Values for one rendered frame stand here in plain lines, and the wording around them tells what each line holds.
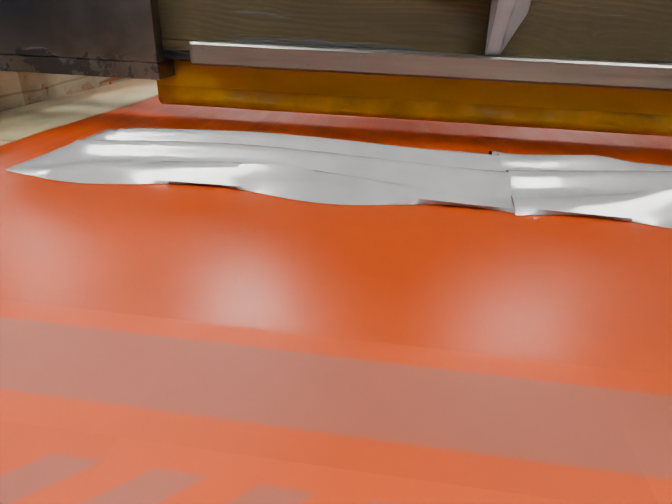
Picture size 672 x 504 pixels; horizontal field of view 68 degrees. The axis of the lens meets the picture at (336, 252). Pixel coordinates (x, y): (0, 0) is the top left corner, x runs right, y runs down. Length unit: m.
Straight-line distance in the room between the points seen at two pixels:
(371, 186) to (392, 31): 0.11
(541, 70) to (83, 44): 0.22
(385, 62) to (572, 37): 0.08
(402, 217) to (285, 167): 0.05
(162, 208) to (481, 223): 0.10
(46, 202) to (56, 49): 0.13
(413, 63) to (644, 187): 0.11
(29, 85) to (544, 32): 0.28
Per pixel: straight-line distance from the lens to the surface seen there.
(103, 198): 0.18
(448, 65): 0.24
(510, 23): 0.24
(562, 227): 0.17
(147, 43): 0.27
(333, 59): 0.25
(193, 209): 0.16
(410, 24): 0.25
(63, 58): 0.30
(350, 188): 0.17
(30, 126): 0.29
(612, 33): 0.27
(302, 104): 0.27
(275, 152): 0.19
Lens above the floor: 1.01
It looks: 26 degrees down
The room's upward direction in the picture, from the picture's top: 2 degrees clockwise
